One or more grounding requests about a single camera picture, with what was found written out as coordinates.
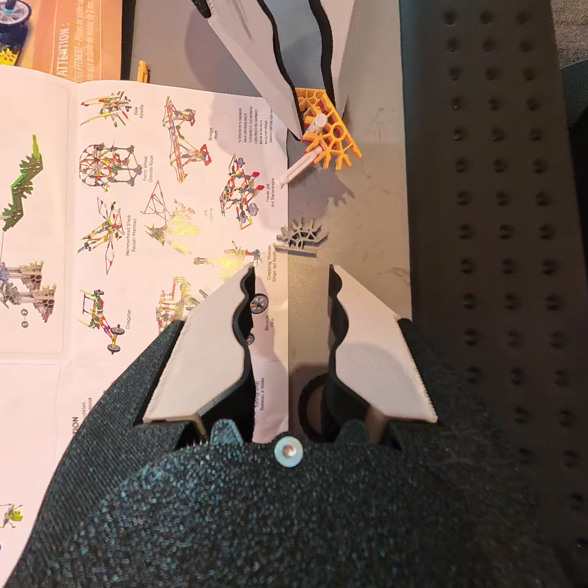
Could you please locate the red toy connector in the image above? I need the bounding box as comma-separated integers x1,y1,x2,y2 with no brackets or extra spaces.
301,103,343,154

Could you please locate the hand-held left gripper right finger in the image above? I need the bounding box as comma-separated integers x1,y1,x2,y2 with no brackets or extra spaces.
322,264,439,444

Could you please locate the black mesh office chair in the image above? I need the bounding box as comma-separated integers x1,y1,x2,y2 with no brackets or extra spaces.
560,60,588,134

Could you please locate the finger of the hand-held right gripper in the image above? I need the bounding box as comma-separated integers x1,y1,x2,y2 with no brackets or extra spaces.
311,0,358,118
207,0,306,140

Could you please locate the black rubber toy tire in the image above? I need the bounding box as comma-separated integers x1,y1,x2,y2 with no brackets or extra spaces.
298,374,331,442

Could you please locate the white printed instruction sheet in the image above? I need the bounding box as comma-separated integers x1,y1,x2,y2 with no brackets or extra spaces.
0,64,290,579

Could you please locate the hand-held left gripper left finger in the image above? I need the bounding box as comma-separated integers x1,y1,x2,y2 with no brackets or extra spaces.
142,264,257,437

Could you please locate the yellow fan connector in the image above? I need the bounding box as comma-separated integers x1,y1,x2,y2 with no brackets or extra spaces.
294,87,364,173

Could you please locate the colourful cardboard toy box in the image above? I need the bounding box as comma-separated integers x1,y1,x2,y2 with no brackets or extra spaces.
0,0,124,83

